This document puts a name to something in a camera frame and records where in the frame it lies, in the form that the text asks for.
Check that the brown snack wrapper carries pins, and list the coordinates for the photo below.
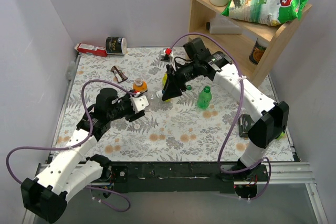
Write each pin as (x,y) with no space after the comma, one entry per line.
(119,76)

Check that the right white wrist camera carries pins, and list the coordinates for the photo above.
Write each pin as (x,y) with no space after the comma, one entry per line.
(166,55)

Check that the dark tin can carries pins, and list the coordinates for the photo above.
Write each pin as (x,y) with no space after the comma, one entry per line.
(258,50)

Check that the orange juice bottle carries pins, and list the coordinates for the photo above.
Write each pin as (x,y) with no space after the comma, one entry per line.
(140,86)

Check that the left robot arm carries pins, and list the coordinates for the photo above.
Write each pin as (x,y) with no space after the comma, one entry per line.
(48,193)

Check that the clear plastic bottle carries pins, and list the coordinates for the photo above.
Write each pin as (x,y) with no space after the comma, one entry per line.
(152,98)

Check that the yellow squeeze bottle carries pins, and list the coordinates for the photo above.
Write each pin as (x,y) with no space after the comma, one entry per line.
(164,79)

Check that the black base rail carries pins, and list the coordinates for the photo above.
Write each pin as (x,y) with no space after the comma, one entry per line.
(136,177)

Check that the red white box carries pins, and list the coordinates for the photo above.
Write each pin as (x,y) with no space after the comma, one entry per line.
(91,50)

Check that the wooden shelf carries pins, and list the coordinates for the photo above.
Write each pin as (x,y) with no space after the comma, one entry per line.
(240,46)

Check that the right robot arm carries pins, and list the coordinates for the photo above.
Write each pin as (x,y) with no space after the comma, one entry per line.
(225,72)

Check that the green plastic bottle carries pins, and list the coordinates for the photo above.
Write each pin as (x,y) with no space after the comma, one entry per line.
(204,98)

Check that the black green box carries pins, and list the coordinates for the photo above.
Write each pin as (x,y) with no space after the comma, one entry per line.
(244,125)

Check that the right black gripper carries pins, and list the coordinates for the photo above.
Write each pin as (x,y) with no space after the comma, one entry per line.
(175,81)

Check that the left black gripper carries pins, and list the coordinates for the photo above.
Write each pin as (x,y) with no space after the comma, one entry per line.
(137,115)

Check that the black cylindrical can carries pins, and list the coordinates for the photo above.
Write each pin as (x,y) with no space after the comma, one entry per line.
(116,45)

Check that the green chips bag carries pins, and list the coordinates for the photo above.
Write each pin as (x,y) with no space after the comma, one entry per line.
(266,12)

